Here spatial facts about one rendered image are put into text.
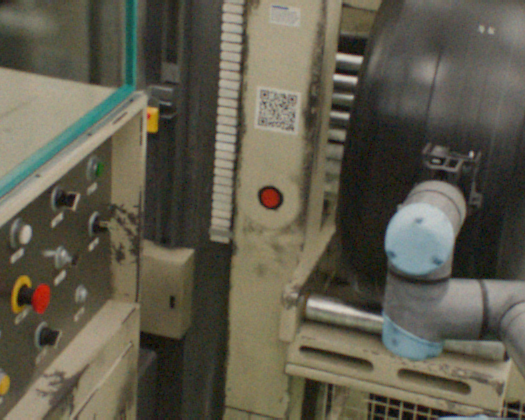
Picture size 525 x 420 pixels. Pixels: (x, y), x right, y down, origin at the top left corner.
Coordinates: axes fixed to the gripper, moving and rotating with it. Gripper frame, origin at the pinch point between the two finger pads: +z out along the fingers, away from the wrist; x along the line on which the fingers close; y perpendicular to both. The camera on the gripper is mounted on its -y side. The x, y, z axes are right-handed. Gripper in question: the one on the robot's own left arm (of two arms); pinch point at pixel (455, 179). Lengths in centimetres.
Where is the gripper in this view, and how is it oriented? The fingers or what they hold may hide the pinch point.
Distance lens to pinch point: 177.1
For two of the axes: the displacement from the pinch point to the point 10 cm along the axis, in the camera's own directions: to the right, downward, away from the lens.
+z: 2.8, -3.0, 9.1
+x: -9.5, -1.9, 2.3
